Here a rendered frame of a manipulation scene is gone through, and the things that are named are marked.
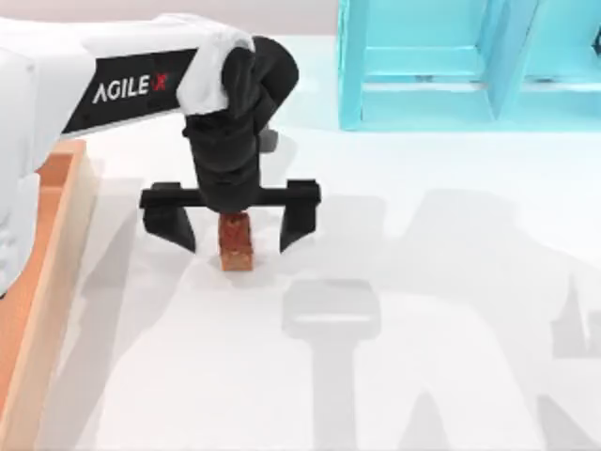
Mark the light blue rack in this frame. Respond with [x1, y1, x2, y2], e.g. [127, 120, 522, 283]
[336, 0, 601, 133]

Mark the shallow salmon-coloured box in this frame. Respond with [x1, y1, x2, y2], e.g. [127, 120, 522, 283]
[0, 139, 100, 451]

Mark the brown bread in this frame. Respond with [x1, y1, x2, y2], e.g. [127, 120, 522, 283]
[219, 210, 256, 272]

